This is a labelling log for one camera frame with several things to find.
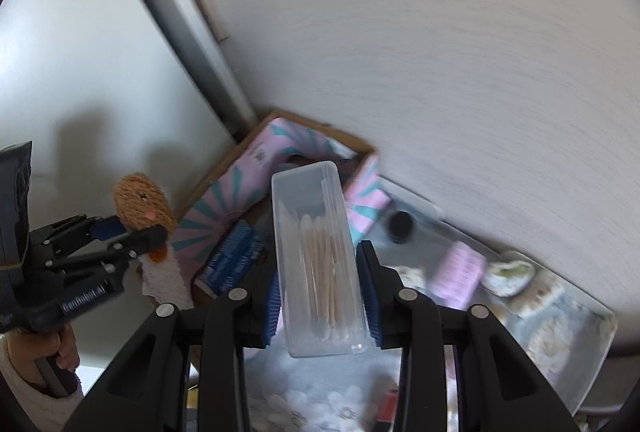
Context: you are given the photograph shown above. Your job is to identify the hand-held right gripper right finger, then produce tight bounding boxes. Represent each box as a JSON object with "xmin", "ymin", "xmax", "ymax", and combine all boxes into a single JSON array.
[{"xmin": 355, "ymin": 241, "xmax": 581, "ymax": 432}]

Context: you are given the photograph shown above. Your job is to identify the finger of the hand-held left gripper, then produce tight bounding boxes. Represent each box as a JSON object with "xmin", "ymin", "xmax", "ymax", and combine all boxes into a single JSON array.
[
  {"xmin": 30, "ymin": 214, "xmax": 127, "ymax": 259},
  {"xmin": 50, "ymin": 225, "xmax": 169, "ymax": 275}
]

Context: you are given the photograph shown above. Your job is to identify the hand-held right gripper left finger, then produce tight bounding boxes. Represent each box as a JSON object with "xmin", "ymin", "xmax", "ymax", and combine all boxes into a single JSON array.
[{"xmin": 62, "ymin": 268, "xmax": 282, "ymax": 432}]

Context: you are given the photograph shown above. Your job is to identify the brown knitted doll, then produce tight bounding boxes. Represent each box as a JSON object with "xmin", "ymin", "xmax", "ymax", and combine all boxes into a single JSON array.
[{"xmin": 112, "ymin": 172, "xmax": 194, "ymax": 311}]

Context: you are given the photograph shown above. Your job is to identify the clear plastic cotton swab box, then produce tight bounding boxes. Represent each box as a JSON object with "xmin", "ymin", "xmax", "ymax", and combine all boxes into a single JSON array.
[{"xmin": 271, "ymin": 160, "xmax": 368, "ymax": 359}]

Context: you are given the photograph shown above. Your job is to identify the person's left hand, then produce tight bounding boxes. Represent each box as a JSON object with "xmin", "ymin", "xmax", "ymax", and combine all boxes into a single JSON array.
[{"xmin": 51, "ymin": 323, "xmax": 82, "ymax": 374}]

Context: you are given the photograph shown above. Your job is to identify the blue packet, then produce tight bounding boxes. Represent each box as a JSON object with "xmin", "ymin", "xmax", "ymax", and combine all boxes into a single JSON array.
[{"xmin": 194, "ymin": 219, "xmax": 272, "ymax": 299}]

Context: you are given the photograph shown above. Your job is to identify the black round cap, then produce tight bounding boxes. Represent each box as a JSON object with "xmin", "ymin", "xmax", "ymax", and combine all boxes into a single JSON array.
[{"xmin": 388, "ymin": 210, "xmax": 414, "ymax": 246}]

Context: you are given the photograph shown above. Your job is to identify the pink packet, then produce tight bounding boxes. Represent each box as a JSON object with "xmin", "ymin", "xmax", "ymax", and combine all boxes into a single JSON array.
[{"xmin": 429, "ymin": 241, "xmax": 489, "ymax": 311}]

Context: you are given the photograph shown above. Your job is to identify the pink and teal striped pack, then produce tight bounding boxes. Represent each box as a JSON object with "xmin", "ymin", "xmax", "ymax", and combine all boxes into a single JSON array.
[
  {"xmin": 171, "ymin": 118, "xmax": 359, "ymax": 280},
  {"xmin": 344, "ymin": 156, "xmax": 392, "ymax": 249}
]

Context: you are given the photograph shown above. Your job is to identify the red small item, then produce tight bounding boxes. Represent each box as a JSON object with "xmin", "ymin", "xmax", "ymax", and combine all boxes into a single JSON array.
[{"xmin": 376, "ymin": 387, "xmax": 401, "ymax": 427}]

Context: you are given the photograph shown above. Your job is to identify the cardboard box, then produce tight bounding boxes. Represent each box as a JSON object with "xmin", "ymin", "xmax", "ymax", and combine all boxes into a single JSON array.
[{"xmin": 187, "ymin": 109, "xmax": 379, "ymax": 309}]

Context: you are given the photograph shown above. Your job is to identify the floral cloth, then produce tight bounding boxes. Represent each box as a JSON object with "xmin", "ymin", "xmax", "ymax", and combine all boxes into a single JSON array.
[{"xmin": 186, "ymin": 192, "xmax": 619, "ymax": 432}]

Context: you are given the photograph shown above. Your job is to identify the grey door frame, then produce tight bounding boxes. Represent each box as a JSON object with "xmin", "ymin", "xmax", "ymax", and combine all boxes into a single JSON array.
[{"xmin": 99, "ymin": 0, "xmax": 259, "ymax": 145}]

